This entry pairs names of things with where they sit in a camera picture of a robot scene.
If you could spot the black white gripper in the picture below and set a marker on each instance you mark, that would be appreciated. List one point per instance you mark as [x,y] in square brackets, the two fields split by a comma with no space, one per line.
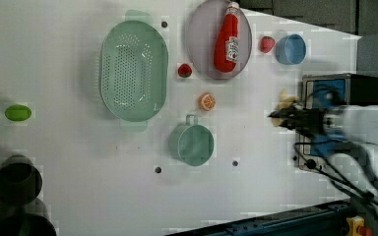
[309,121]

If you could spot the peeled banana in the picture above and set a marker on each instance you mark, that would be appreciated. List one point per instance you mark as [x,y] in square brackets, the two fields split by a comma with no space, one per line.
[285,100]

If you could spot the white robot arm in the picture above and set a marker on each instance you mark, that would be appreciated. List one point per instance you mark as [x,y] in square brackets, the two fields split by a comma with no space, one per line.
[346,136]

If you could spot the black toaster oven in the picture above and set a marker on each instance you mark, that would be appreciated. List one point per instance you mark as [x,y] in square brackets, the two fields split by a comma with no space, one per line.
[324,93]

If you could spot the blue bowl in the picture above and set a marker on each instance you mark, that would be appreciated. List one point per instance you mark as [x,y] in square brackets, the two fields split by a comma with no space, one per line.
[291,49]

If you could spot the pale red strawberry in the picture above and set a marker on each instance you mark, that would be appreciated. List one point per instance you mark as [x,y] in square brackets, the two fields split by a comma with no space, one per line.
[267,44]

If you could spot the orange slice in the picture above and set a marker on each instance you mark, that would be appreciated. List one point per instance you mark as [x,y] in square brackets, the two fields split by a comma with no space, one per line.
[206,102]

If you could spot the red ketchup bottle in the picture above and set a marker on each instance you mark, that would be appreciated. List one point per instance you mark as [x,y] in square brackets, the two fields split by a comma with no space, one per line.
[227,43]

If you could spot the green mug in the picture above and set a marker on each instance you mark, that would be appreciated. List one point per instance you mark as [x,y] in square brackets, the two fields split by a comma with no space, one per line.
[191,143]

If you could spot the dark red strawberry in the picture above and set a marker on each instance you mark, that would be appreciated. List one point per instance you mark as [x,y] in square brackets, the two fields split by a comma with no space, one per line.
[184,71]

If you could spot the yellow clamp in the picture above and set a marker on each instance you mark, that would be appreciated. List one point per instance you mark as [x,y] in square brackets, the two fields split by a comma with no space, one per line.
[357,227]

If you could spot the grey round plate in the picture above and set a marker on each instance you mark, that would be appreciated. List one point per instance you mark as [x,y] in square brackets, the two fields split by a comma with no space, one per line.
[202,33]

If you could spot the green plastic colander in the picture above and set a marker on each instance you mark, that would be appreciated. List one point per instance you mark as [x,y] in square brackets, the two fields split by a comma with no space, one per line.
[133,71]

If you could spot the green lime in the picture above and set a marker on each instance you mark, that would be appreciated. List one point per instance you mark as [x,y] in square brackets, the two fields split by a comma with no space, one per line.
[18,113]

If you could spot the black cup far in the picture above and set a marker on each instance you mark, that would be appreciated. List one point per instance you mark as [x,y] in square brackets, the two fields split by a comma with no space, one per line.
[28,220]

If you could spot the black cup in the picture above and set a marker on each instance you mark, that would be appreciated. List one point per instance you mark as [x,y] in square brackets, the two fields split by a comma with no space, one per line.
[28,220]
[20,181]

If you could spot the black cup near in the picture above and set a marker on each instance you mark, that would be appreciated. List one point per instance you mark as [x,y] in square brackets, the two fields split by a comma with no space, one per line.
[20,181]

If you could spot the blue metal frame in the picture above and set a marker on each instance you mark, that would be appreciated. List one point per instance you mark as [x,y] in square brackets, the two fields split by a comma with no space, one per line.
[322,220]

